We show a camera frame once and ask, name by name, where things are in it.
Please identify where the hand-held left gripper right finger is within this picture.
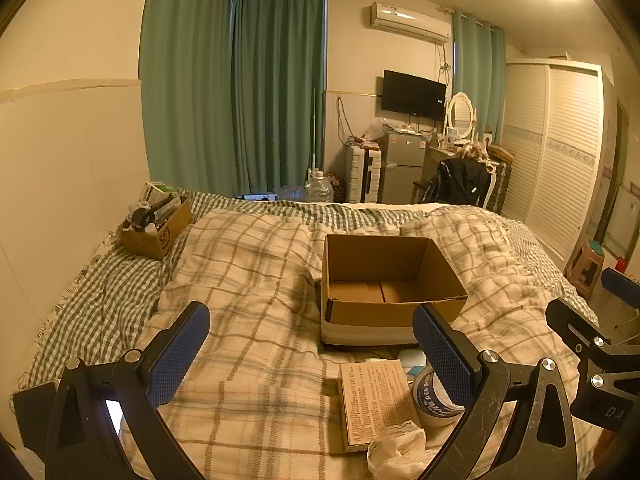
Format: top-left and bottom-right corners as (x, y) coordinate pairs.
(412, 302), (581, 480)

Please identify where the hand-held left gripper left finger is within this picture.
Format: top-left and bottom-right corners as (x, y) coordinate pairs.
(45, 301), (211, 480)

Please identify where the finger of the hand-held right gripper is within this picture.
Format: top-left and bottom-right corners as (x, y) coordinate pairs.
(545, 299), (608, 361)
(602, 267), (640, 306)

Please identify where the light blue white small packet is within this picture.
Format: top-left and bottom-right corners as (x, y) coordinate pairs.
(397, 350), (428, 378)

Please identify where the cotton swab jar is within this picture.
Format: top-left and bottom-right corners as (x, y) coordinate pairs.
(411, 365), (468, 428)

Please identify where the small printed paper box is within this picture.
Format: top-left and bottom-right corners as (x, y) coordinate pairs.
(339, 360), (423, 453)

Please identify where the plastic stool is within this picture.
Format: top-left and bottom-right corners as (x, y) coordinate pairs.
(565, 240), (606, 296)

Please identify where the plaid blanket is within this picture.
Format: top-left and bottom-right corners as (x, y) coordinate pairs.
(107, 205), (601, 480)

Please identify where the green checkered bed sheet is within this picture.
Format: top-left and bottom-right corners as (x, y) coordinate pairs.
(12, 189), (598, 396)

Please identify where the small cardboard box with clutter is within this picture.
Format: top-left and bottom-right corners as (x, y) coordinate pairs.
(120, 181), (193, 261)

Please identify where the white slatted wardrobe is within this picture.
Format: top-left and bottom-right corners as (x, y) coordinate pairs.
(500, 59), (618, 271)

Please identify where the black jacket on chair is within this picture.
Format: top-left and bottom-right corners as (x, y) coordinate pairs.
(425, 157), (493, 208)

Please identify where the grey small fridge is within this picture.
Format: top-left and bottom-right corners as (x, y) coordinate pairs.
(382, 130), (428, 204)

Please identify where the white ribbed suitcase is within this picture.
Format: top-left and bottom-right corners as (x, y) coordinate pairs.
(345, 145), (383, 203)

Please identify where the large clear water bottle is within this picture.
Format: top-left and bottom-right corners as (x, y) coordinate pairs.
(305, 170), (335, 204)

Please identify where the white oval mirror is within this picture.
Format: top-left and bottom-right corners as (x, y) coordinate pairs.
(445, 92), (478, 141)

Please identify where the light green narrow curtain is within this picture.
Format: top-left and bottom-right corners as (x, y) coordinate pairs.
(450, 10), (508, 141)

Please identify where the white pole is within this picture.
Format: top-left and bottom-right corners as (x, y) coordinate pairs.
(310, 87), (318, 171)

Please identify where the wide green curtain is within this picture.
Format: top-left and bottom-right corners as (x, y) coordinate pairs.
(139, 0), (236, 196)

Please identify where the green corner curtain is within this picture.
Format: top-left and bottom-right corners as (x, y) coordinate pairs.
(230, 0), (328, 201)

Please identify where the white air conditioner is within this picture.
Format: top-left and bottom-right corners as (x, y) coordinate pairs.
(364, 1), (451, 43)

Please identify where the black wall television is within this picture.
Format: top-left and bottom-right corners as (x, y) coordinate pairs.
(382, 70), (447, 122)

